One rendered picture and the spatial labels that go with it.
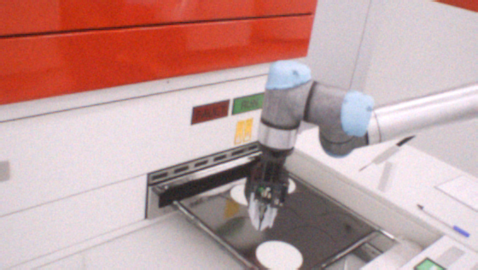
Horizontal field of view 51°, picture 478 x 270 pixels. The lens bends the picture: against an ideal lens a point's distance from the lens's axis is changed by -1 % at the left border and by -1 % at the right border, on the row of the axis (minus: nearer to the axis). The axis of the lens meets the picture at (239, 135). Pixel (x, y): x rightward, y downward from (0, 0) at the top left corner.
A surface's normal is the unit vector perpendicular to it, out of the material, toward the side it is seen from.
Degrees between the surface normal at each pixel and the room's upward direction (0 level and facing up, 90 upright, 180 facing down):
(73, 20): 90
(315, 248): 0
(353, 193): 90
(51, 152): 90
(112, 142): 90
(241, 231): 0
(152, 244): 0
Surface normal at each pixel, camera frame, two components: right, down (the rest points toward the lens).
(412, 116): -0.09, 0.03
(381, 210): -0.73, 0.20
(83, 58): 0.67, 0.40
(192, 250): 0.13, -0.89
